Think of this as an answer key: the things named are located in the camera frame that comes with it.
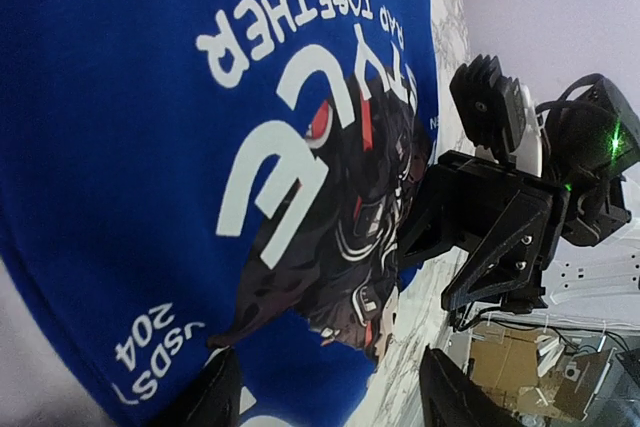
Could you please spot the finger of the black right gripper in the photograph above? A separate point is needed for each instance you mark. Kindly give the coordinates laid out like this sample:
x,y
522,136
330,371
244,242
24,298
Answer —
x,y
515,244
435,224

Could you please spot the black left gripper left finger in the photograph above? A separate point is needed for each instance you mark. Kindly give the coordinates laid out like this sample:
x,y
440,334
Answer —
x,y
213,398

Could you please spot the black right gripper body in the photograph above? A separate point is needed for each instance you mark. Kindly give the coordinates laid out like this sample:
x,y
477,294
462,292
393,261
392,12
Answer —
x,y
486,189

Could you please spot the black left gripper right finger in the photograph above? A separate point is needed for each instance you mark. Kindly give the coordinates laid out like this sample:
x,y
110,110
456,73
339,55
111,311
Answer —
x,y
450,399

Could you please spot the royal blue printed t-shirt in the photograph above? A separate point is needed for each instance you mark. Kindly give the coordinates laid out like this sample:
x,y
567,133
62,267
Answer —
x,y
180,177

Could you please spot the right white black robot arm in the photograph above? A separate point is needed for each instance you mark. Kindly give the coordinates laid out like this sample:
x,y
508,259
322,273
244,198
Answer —
x,y
554,173

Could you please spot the cardboard boxes clutter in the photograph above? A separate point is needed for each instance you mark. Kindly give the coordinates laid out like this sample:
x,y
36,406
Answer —
x,y
557,377

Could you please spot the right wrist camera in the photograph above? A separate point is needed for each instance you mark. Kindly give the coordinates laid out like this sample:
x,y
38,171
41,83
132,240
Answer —
x,y
498,115

